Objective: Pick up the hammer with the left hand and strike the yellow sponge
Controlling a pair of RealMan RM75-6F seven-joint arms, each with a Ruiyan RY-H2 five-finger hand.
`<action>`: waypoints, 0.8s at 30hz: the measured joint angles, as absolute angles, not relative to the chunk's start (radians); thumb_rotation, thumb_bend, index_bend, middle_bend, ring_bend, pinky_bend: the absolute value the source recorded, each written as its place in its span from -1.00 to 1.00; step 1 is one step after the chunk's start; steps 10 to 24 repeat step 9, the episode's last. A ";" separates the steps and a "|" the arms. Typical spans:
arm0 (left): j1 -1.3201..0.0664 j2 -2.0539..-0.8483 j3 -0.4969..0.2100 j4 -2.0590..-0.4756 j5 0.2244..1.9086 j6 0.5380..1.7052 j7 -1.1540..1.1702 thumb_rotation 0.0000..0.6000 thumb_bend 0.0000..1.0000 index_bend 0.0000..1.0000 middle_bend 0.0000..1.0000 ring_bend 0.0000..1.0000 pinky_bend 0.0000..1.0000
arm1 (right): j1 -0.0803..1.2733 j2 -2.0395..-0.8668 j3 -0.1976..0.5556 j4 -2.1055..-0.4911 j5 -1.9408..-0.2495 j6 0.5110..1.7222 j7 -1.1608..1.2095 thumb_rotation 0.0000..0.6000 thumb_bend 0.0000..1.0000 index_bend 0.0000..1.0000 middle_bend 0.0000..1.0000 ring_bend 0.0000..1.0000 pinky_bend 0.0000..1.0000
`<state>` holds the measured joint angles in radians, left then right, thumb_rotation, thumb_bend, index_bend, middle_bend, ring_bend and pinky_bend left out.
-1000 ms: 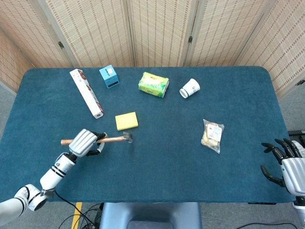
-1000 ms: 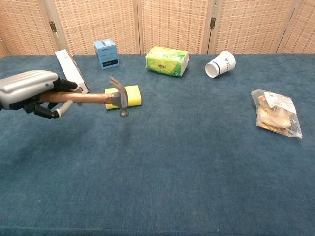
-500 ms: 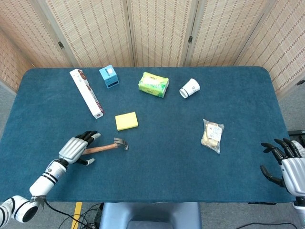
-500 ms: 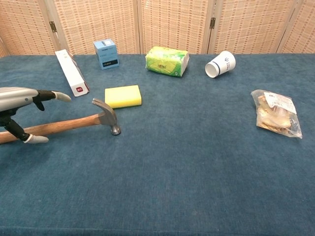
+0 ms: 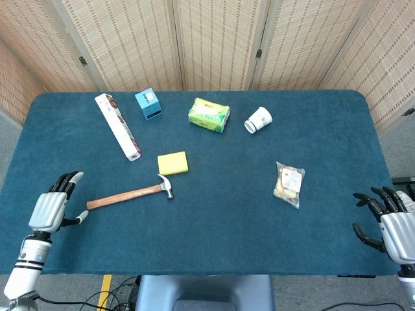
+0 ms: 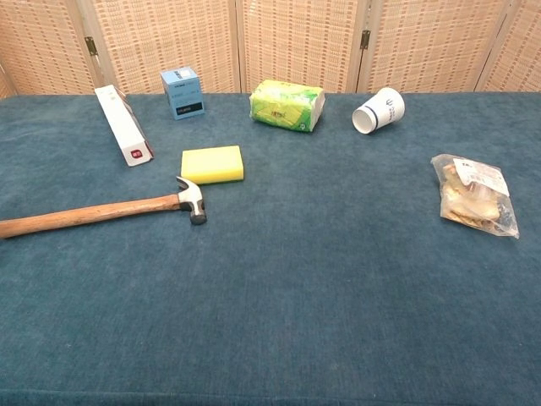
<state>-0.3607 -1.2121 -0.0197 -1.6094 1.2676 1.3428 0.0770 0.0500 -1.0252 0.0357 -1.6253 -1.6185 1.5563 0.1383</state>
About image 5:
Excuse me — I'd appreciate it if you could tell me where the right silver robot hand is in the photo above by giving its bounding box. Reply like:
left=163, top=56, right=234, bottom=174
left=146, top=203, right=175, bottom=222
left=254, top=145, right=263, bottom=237
left=351, top=186, right=415, bottom=266

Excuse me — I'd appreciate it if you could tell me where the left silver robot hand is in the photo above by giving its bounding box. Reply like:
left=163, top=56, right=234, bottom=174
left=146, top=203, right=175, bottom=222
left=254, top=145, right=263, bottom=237
left=28, top=171, right=89, bottom=234

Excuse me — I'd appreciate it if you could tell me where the wooden handle claw hammer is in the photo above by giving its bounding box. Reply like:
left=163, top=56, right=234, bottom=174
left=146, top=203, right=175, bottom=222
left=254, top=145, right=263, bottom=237
left=86, top=174, right=175, bottom=211

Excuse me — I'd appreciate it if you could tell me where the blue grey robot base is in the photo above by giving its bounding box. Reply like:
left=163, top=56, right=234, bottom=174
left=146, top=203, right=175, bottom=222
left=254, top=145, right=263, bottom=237
left=134, top=274, right=275, bottom=311

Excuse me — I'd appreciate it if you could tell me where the yellow sponge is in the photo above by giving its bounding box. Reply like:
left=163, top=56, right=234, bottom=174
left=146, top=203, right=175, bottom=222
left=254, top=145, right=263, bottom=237
left=157, top=151, right=189, bottom=176

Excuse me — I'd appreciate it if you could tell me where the black equipment box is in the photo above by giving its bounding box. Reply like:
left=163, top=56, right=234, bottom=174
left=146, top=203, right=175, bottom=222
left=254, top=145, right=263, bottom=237
left=391, top=176, right=415, bottom=199

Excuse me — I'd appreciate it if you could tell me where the yellow floor tape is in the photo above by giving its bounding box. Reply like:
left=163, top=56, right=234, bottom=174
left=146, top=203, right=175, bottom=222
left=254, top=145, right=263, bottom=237
left=97, top=274, right=113, bottom=311

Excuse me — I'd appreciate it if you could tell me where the long white box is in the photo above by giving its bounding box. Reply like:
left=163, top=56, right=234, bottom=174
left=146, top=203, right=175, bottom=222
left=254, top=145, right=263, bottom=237
left=94, top=93, right=143, bottom=162

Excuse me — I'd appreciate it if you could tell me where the clear bag of snacks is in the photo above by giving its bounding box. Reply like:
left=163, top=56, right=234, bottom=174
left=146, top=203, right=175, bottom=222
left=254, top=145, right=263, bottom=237
left=272, top=161, right=306, bottom=210

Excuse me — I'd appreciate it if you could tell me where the small blue box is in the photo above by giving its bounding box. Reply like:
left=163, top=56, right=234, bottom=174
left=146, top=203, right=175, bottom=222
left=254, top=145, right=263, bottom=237
left=134, top=87, right=163, bottom=121

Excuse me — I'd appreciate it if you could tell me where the blue table cloth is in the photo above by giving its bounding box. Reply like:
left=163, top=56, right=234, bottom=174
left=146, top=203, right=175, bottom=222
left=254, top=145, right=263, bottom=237
left=0, top=89, right=401, bottom=277

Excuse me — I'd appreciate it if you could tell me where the white paper cup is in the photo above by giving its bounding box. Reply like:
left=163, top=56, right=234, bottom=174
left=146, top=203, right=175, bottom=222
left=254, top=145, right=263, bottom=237
left=244, top=106, right=273, bottom=134

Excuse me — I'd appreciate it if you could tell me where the green tissue pack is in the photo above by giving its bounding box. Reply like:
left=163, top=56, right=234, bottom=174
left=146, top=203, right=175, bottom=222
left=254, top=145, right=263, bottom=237
left=187, top=97, right=231, bottom=133

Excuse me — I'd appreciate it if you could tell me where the woven folding screen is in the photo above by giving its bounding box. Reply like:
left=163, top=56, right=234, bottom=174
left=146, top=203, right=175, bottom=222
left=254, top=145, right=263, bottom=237
left=0, top=0, right=415, bottom=137

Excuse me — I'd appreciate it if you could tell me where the black cable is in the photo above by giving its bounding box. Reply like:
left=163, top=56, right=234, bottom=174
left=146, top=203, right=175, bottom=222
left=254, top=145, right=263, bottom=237
left=324, top=302, right=406, bottom=311
left=35, top=275, right=142, bottom=311

